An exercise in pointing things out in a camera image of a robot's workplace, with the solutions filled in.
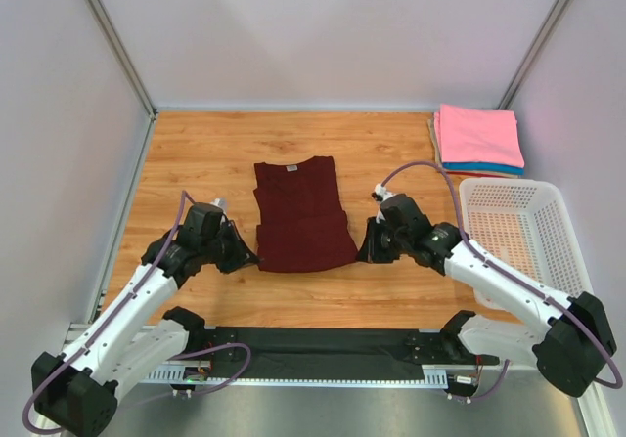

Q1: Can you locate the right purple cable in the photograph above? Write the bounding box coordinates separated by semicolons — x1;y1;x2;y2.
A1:
379;160;625;406

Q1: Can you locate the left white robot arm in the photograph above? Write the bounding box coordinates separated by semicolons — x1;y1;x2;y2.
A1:
22;198;258;436

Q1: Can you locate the left aluminium frame post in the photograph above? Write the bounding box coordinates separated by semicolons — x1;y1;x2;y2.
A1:
84;0;157;119

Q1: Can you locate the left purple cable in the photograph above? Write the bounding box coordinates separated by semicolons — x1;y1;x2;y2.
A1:
22;191;253;433

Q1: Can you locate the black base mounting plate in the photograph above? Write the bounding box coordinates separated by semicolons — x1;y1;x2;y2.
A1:
183;327;499;381

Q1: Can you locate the blue folded t-shirt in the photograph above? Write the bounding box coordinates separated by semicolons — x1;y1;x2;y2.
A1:
442;162;524;175

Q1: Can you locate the pink folded t-shirt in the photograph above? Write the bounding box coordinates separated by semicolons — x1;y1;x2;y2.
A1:
435;104;525;169

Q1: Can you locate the right aluminium frame post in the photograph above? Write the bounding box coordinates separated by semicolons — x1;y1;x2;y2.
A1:
497;0;573;110

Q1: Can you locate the white plastic basket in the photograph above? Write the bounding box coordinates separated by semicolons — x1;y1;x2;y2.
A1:
459;177;593;297

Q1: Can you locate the purple cable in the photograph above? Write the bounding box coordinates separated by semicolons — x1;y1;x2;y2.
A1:
22;191;253;433
379;160;625;406

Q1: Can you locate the aluminium slotted cable rail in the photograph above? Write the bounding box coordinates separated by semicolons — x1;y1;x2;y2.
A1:
58;322;483;389

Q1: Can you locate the aluminium frame post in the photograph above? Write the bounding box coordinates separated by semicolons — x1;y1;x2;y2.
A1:
84;0;157;119
497;0;573;110

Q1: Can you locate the maroon t-shirt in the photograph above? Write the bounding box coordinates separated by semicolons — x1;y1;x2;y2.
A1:
253;156;357;274

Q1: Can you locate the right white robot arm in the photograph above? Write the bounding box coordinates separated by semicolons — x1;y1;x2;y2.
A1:
357;186;624;398

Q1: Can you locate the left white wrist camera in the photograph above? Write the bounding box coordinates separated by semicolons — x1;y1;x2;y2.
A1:
210;197;228;212

